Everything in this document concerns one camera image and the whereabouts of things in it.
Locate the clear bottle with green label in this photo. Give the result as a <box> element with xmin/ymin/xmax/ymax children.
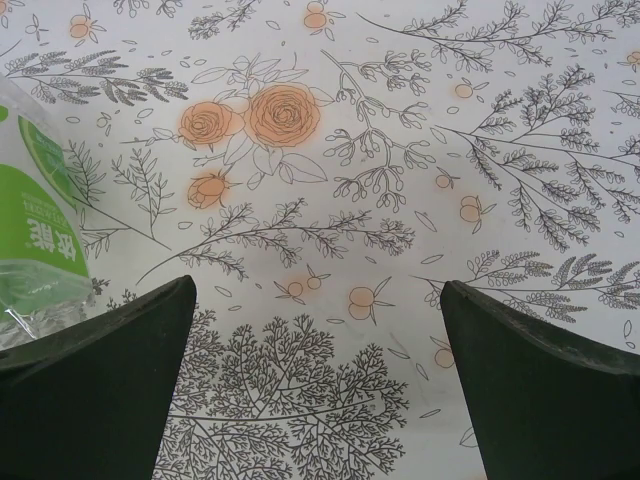
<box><xmin>0</xmin><ymin>74</ymin><xmax>99</xmax><ymax>352</ymax></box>

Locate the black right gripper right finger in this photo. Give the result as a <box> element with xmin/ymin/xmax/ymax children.
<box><xmin>439</xmin><ymin>279</ymin><xmax>640</xmax><ymax>480</ymax></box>

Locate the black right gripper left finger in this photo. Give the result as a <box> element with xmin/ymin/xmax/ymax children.
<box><xmin>0</xmin><ymin>274</ymin><xmax>198</xmax><ymax>480</ymax></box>

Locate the floral printed tablecloth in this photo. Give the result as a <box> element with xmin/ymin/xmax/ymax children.
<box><xmin>0</xmin><ymin>0</ymin><xmax>640</xmax><ymax>480</ymax></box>

